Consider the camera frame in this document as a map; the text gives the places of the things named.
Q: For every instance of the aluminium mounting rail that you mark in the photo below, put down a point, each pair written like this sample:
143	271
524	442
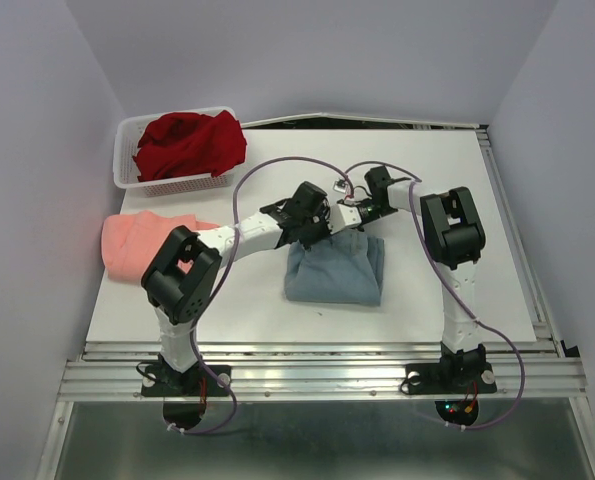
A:
301	372

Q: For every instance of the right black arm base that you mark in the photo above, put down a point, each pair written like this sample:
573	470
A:
426	379

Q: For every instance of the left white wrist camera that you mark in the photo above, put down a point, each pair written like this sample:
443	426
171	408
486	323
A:
343	217

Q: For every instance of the light blue denim skirt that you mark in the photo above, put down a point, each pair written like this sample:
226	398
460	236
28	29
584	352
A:
346	268

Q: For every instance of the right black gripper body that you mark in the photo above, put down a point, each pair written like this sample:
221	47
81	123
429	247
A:
369	212

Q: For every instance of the red skirt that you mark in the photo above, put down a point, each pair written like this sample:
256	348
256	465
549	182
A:
181	144

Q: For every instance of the pink pleated skirt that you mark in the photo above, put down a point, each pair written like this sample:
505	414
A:
129	242

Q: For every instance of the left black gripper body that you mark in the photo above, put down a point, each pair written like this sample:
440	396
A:
315	227

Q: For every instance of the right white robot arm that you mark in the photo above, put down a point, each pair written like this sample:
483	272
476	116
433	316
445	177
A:
452	237

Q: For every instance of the white plastic basket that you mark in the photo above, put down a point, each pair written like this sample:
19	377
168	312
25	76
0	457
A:
126	172

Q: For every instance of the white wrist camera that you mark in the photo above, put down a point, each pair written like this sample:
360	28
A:
344	188
343	217

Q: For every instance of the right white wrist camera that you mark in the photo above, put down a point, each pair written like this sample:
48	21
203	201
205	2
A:
344	188

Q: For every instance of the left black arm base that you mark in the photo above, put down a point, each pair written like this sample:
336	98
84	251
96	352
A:
161	381

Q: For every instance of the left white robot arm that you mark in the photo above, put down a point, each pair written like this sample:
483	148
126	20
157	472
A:
190	267

